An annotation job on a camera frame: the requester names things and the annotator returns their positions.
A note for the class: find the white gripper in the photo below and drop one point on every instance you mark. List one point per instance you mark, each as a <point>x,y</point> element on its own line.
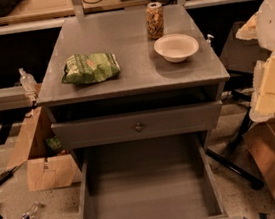
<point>274,24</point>

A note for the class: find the green jalapeno chip bag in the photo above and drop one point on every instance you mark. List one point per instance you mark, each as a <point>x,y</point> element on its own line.
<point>90,69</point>

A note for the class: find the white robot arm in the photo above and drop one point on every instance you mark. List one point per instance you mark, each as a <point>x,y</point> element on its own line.
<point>261,26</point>

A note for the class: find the closed upper grey drawer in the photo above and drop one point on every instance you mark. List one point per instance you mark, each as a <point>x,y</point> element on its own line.
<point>120,128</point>

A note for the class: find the grey drawer cabinet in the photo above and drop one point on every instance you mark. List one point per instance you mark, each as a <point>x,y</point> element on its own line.
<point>147,82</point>

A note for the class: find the round metal drawer knob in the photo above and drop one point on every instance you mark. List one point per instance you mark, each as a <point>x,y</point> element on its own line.
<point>139,127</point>

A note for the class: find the open lower grey drawer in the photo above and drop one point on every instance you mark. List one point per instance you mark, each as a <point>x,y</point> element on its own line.
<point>161,178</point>

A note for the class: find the green snack bag in box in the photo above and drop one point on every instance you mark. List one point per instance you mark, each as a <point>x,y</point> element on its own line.
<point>53,145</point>

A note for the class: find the dark side table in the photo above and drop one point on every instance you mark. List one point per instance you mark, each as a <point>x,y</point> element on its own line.
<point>239,57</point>

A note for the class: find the small white pump bottle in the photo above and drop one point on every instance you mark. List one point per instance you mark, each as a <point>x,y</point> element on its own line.
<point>209,39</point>

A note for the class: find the white paper bowl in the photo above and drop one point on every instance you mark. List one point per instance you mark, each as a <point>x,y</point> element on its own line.
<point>176,47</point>

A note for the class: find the patterned drink can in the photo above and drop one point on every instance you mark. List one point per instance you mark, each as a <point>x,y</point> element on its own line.
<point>154,20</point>

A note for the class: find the clear sanitizer bottle on shelf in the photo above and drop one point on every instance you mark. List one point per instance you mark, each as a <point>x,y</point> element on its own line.
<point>27,81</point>

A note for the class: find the brown cardboard box left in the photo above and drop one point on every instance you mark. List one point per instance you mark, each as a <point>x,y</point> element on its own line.
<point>45,169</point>

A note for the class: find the grey low bench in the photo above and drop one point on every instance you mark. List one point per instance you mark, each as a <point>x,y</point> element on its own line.
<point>14,104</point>

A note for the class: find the black power adapter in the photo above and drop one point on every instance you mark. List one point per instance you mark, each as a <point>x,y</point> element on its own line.
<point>5,176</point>

